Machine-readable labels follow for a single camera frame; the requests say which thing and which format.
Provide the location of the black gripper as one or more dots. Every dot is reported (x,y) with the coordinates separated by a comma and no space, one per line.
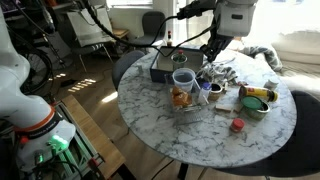
(220,40)

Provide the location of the striped grey knit gloves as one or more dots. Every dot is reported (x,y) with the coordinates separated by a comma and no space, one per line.
(218,74)

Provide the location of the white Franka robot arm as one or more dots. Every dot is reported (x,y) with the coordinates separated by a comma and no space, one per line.
(20,100)

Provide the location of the small red cap jar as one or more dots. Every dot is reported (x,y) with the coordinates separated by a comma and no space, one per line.
(237,125)

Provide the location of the white bottle blue cap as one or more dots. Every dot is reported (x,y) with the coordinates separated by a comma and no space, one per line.
(204,93)

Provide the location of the soy sauce bottle red cap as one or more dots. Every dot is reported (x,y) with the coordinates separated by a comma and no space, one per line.
(169,39)

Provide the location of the striped grey blanket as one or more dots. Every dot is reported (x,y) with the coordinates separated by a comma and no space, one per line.
(266,55)

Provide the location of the navy blue cardboard box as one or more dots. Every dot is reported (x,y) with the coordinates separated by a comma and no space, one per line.
(160,66)

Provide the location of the orange snack bag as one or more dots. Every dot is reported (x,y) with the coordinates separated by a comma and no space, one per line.
(181,97)

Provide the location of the clear plastic bin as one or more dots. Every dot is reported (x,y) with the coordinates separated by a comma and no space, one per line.
(181,103)

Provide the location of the yellow mustard bottle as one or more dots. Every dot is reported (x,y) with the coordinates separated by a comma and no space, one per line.
(258,92)

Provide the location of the grey chair with metal legs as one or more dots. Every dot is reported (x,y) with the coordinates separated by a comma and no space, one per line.
(151,26)

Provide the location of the small white cup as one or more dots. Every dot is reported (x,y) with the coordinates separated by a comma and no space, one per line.
(271,84)

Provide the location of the tin with green lid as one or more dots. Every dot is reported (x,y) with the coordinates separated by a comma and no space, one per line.
(255,107)

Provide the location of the metal mesh grater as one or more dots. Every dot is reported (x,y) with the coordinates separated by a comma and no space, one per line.
(190,118)

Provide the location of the glass salt shaker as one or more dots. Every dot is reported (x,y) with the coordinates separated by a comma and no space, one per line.
(140,70)

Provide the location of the white sofa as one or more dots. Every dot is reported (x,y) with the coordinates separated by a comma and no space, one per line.
(296,46)

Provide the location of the grey round back chair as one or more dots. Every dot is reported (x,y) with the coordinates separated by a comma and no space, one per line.
(128,65)

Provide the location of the dark grey upholstered chair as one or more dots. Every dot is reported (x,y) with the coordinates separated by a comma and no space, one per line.
(300,140)

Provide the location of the grey paper bag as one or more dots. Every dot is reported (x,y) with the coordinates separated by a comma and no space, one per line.
(88,28)

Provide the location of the wooden bench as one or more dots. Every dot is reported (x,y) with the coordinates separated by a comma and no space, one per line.
(93,136)

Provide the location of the green metal robot stand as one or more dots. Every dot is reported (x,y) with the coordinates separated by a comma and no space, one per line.
(75,156)

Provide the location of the bicycle wheel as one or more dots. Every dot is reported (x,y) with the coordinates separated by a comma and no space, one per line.
(40,71)

